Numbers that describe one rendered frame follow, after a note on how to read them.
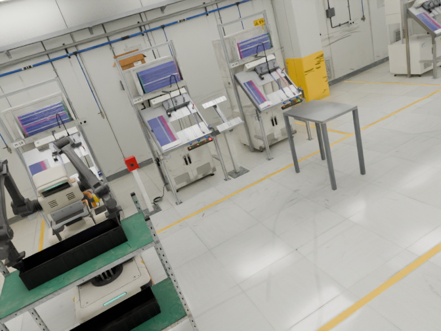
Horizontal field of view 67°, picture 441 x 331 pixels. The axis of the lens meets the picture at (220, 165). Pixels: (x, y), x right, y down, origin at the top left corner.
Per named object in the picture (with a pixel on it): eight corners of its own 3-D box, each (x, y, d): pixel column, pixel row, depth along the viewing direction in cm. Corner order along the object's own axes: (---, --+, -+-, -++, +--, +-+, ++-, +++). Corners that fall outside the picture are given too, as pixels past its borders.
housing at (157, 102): (186, 98, 458) (186, 91, 445) (153, 111, 443) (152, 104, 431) (184, 94, 461) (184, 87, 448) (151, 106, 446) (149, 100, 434)
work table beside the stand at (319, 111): (334, 190, 360) (322, 121, 329) (295, 172, 422) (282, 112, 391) (365, 173, 372) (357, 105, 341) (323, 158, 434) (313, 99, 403)
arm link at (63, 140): (62, 129, 209) (46, 137, 206) (69, 136, 201) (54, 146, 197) (95, 176, 240) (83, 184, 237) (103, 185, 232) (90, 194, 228)
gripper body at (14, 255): (25, 258, 183) (18, 247, 180) (5, 267, 180) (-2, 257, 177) (25, 253, 189) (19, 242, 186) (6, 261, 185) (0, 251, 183)
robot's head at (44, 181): (38, 184, 238) (29, 174, 225) (67, 171, 245) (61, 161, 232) (44, 200, 233) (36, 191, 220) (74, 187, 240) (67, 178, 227)
